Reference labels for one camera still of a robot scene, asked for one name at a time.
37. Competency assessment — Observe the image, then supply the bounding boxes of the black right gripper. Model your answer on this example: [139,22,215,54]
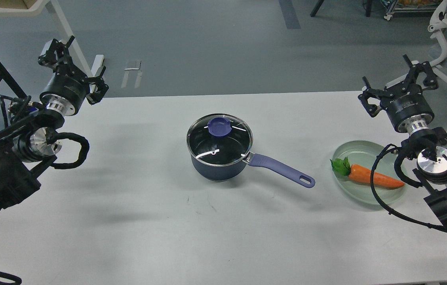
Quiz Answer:
[358,54,439,133]

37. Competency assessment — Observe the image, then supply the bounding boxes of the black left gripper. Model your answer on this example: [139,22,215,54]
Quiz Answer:
[38,36,109,116]

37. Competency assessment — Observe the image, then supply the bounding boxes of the glass pot lid blue knob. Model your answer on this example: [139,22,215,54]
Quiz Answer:
[186,114,253,165]

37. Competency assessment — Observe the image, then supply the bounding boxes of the blue saucepan with handle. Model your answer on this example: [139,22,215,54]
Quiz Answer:
[186,123,316,189]

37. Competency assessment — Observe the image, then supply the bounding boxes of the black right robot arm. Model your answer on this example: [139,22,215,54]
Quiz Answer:
[358,55,447,233]

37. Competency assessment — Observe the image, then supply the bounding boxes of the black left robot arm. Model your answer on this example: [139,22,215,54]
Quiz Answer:
[0,36,109,285]

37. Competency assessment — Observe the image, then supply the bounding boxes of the pale green plate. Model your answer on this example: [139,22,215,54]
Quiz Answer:
[330,140,407,205]

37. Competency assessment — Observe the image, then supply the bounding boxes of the wheeled cart base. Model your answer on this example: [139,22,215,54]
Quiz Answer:
[380,0,442,21]

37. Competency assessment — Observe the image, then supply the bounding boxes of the orange toy carrot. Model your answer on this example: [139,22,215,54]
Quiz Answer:
[330,157,405,189]

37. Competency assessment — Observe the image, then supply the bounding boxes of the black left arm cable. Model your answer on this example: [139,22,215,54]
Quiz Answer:
[49,133,90,170]

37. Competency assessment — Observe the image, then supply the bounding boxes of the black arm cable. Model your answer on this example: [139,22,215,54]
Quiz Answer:
[370,144,447,240]
[49,133,90,170]

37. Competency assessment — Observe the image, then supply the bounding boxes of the white table leg frame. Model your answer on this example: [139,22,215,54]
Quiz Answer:
[0,0,105,76]

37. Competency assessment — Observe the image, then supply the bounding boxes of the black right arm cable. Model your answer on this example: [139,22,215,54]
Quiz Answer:
[370,144,447,240]

